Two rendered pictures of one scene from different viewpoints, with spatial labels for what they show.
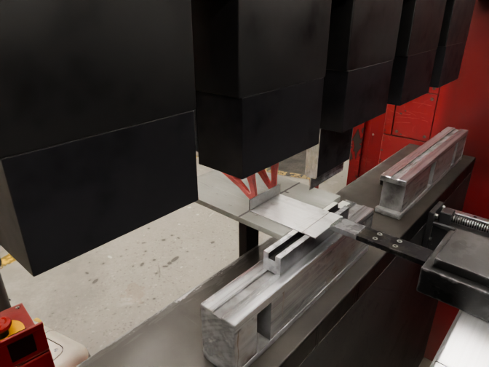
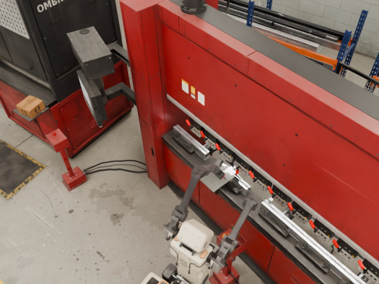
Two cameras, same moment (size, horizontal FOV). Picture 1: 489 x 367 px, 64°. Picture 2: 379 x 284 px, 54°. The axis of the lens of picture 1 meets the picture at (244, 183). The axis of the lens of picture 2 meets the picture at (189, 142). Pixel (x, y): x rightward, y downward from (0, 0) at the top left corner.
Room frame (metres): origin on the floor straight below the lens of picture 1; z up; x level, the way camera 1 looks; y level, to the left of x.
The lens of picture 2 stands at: (0.54, 2.03, 3.68)
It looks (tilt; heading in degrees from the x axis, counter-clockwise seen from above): 47 degrees down; 280
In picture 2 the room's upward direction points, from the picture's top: 2 degrees counter-clockwise
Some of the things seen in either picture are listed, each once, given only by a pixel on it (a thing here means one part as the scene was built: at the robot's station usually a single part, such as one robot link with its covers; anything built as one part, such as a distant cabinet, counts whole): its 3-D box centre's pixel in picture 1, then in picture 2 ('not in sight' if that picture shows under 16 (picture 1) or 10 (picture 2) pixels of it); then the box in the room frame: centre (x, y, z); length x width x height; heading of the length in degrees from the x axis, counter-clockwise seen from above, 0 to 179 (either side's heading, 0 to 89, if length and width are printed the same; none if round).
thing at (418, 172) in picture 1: (427, 165); (190, 141); (0.98, -0.49, 0.92); 0.50 x 0.06 x 0.10; 139
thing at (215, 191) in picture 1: (253, 194); (217, 178); (0.66, -0.02, 1.00); 0.26 x 0.18 x 0.01; 49
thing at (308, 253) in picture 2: not in sight; (312, 257); (-0.16, 0.57, 0.89); 0.30 x 0.05 x 0.03; 139
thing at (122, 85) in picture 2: not in sight; (123, 97); (1.72, -0.78, 1.18); 0.40 x 0.24 x 0.07; 139
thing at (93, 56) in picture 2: not in sight; (98, 82); (1.86, -0.57, 1.53); 0.51 x 0.25 x 0.85; 127
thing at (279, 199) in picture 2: not in sight; (282, 193); (0.13, 0.25, 1.25); 0.15 x 0.09 x 0.17; 139
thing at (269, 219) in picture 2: not in sight; (273, 223); (0.15, 0.31, 0.89); 0.30 x 0.05 x 0.03; 139
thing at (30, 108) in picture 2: not in sight; (29, 105); (2.76, -0.66, 1.04); 0.30 x 0.26 x 0.12; 153
